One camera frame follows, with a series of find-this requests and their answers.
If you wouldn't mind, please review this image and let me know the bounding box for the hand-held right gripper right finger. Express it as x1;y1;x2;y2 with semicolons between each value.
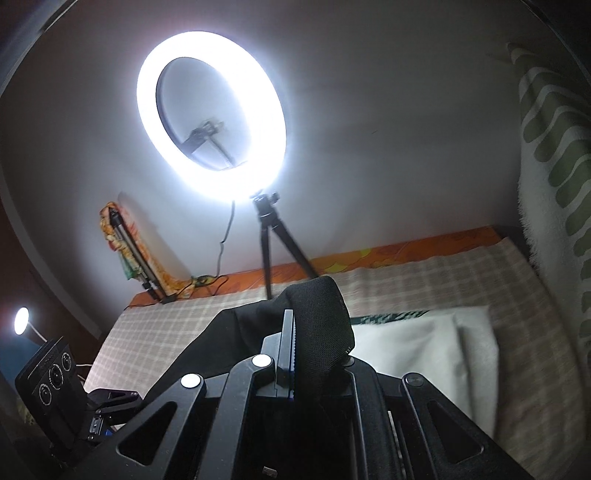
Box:
345;355;533;480

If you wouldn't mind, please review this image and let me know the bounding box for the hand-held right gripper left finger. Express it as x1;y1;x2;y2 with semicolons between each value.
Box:
55;309;297;480

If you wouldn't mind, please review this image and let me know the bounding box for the black mesh garment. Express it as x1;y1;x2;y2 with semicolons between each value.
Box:
139;274;407;480

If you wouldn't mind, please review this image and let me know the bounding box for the white cloth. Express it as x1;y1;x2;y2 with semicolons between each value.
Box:
348;305;502;441

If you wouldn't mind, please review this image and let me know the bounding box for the small round desk lamp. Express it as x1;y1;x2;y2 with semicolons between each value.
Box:
12;307;49;344

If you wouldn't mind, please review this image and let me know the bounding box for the black tripod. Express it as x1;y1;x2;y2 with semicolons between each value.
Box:
249;189;320;301

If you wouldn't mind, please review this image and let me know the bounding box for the orange floral bedsheet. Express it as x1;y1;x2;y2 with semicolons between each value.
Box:
98;199;504;308

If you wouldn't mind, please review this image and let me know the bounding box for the beige plaid blanket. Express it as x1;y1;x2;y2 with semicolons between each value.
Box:
88;237;591;480

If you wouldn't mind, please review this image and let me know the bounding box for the folded silver stand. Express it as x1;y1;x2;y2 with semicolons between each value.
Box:
107;208;178;305

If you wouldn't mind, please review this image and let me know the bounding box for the black phone holder clamp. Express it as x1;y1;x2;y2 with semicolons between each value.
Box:
178;119;238;167

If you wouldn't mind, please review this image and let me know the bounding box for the green striped white towel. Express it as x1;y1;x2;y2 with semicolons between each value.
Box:
505;41;591;352

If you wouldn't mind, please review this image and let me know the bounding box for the black power cable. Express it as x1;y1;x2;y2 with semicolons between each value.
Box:
139;199;237;308

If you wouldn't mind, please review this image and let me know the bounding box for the white ring light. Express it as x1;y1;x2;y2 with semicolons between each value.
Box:
136;31;289;204

